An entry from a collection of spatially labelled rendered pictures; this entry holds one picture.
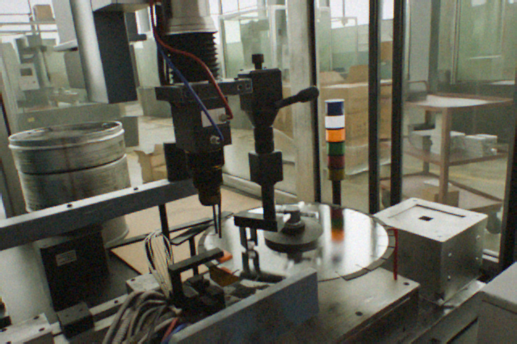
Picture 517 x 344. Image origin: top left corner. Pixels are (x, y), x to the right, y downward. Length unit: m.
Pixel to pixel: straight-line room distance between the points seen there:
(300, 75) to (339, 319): 0.81
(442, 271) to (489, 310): 0.19
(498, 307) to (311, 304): 0.30
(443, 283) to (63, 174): 0.95
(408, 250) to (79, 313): 0.64
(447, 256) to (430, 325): 0.14
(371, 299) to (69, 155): 0.83
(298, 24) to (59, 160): 0.78
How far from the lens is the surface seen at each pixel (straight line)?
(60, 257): 0.97
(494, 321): 0.76
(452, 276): 0.97
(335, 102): 0.98
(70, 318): 0.78
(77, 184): 1.22
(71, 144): 1.19
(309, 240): 0.73
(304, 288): 0.55
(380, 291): 0.80
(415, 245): 0.92
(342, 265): 0.67
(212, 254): 0.66
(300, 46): 1.32
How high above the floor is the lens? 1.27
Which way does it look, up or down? 16 degrees down
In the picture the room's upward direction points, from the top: 5 degrees counter-clockwise
